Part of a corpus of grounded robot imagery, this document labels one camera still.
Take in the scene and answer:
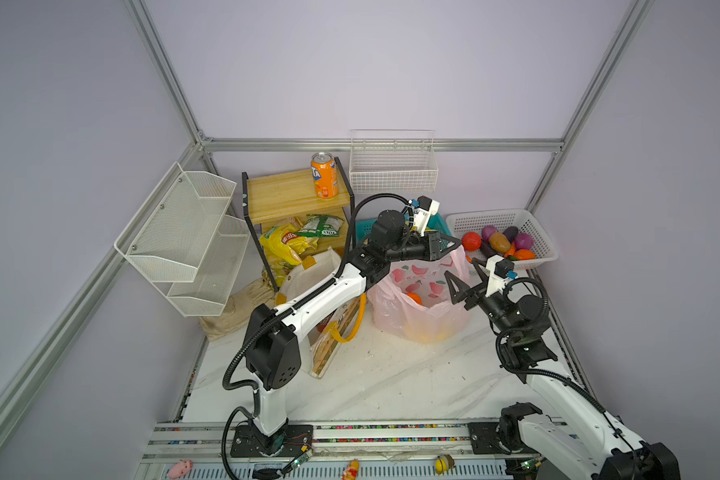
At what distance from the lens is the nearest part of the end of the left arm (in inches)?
23.1

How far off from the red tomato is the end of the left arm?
1.59ft

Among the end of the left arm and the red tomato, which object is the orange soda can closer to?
the end of the left arm

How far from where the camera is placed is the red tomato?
1.10 m
